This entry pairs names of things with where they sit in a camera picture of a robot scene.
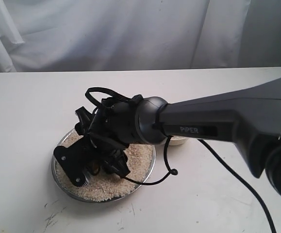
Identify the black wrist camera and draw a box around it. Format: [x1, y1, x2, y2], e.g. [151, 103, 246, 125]
[74, 106, 95, 136]

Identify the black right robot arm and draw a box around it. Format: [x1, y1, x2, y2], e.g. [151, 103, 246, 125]
[53, 78, 281, 195]

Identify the brown wooden cup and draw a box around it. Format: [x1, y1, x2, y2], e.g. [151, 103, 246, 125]
[87, 162, 101, 176]

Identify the white backdrop curtain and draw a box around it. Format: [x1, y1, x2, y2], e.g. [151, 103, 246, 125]
[0, 0, 281, 72]

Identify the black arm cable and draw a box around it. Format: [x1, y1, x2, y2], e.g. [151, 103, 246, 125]
[84, 87, 278, 233]

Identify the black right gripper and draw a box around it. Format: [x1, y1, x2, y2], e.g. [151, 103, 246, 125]
[53, 97, 140, 187]

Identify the large metal rice plate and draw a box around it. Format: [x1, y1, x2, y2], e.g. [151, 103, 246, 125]
[50, 126, 156, 203]

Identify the small cream bowl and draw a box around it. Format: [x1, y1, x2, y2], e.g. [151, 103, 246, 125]
[169, 136, 188, 146]

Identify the beige grain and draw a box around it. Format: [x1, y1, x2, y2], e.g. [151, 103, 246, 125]
[55, 133, 153, 201]

